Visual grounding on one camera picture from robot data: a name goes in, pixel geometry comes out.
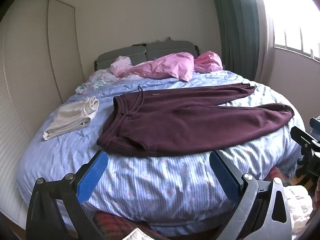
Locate pink blanket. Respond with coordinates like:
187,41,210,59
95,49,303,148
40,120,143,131
114,51,223,82

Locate grey headboard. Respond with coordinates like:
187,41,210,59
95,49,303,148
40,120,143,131
94,41,200,71

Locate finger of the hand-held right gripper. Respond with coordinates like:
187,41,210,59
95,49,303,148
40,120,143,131
290,126,320,154

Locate green curtain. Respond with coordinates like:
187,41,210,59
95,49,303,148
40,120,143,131
209,0,262,83

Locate bed with blue striped sheet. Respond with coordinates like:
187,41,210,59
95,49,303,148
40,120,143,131
16,69,306,233

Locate window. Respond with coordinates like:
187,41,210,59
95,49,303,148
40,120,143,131
257,0,320,62

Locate maroon sweat pants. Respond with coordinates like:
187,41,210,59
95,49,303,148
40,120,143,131
97,82,295,157

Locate red plaid blanket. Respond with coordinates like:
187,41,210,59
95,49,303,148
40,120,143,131
94,211,170,240

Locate white quilted cloth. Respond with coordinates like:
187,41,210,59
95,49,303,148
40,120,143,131
284,185,314,240

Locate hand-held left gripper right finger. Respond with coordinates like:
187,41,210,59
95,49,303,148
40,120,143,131
209,150,293,240

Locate white floral pillow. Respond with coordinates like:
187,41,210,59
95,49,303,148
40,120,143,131
75,56,140,94

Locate white wardrobe doors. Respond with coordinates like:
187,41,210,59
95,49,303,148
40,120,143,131
0,0,87,227

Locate folded beige pants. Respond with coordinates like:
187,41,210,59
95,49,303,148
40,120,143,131
42,96,100,141

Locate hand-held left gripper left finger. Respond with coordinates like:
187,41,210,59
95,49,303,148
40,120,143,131
25,150,108,240

